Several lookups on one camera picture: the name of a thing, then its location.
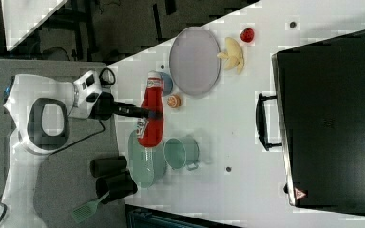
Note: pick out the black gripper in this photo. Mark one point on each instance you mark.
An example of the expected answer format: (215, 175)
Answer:
(105, 107)

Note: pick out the red ketchup bottle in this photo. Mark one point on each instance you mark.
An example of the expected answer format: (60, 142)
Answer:
(150, 131)

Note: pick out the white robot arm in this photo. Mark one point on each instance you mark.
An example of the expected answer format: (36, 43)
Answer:
(41, 108)

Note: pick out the green oval strainer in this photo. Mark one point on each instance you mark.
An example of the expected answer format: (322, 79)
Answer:
(146, 164)

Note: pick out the blue bowl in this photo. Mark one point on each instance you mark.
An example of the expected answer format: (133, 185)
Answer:
(167, 84)

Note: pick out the orange slice toy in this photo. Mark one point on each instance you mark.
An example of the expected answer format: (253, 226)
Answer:
(174, 101)

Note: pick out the black cylinder cup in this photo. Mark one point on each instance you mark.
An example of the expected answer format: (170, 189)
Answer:
(115, 187)
(107, 166)

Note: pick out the green metal cup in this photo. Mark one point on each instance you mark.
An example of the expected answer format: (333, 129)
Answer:
(181, 153)

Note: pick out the grey round plate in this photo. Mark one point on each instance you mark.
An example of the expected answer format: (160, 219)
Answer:
(193, 61)

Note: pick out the green slotted spatula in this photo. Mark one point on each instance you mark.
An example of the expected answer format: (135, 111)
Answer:
(87, 210)

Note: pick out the peeled banana toy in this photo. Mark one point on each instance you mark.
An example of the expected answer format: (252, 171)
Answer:
(233, 55)

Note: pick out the small red strawberry toy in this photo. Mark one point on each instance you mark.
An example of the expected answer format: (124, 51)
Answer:
(247, 35)

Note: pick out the black toaster oven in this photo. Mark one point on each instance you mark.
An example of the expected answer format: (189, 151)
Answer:
(320, 96)

